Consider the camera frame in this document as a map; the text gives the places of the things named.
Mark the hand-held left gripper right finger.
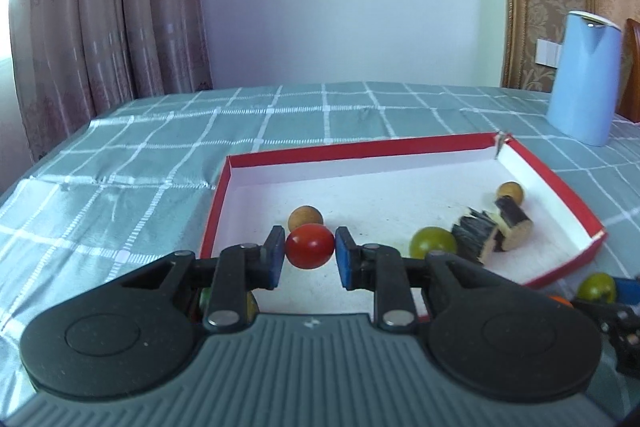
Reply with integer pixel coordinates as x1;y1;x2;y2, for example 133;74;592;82
334;226;507;333

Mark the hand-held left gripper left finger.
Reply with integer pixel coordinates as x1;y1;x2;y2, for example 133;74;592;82
120;225;287;333

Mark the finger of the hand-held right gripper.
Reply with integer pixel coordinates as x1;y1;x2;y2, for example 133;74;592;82
612;278;640;306
570;298;640;333

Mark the green tomato with calyx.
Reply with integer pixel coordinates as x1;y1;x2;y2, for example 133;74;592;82
576;272;617;305

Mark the red cherry tomato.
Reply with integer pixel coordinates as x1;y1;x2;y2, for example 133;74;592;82
285;223;335;270

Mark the red cardboard box tray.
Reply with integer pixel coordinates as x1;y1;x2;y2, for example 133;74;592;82
199;132;607;315

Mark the smooth green tomato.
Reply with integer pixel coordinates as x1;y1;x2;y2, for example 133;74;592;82
409;227;458;260

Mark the round-cut dark sugarcane piece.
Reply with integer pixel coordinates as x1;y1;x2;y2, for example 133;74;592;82
492;197;533;253

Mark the green pepper piece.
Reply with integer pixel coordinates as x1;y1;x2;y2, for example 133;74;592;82
197;286;261;323

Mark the green checked tablecloth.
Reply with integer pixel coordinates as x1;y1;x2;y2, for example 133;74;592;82
0;81;640;427

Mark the light blue kettle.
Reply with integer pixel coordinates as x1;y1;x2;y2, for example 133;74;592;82
546;10;623;146

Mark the brown wooden chair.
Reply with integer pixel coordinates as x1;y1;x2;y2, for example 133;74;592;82
617;18;640;124

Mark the pink patterned curtain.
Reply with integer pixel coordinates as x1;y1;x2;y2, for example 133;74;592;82
0;0;213;198

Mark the white wall switch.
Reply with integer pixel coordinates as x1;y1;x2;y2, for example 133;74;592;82
536;38;561;68

